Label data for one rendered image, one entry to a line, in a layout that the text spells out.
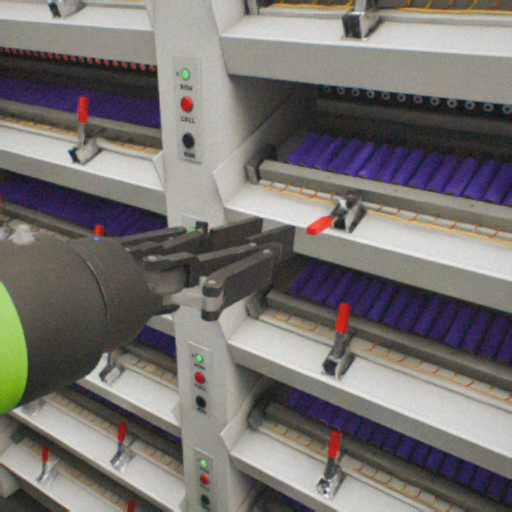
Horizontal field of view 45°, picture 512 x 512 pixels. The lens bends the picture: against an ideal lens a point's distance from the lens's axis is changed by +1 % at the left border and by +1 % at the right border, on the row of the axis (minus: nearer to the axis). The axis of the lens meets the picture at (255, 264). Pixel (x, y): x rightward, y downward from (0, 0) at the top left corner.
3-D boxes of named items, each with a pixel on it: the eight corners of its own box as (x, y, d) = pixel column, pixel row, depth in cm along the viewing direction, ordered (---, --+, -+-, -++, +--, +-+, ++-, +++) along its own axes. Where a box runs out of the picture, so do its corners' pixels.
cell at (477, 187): (498, 175, 69) (477, 210, 65) (481, 172, 70) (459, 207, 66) (499, 161, 67) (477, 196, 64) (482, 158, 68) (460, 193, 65)
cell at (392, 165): (410, 160, 74) (386, 192, 71) (396, 157, 75) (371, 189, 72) (409, 147, 73) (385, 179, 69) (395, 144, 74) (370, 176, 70)
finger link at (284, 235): (243, 237, 50) (250, 239, 50) (288, 223, 56) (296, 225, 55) (240, 272, 51) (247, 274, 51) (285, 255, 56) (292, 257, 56)
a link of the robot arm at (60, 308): (23, 258, 29) (-82, 218, 34) (30, 467, 33) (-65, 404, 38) (119, 236, 34) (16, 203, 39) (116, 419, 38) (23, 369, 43)
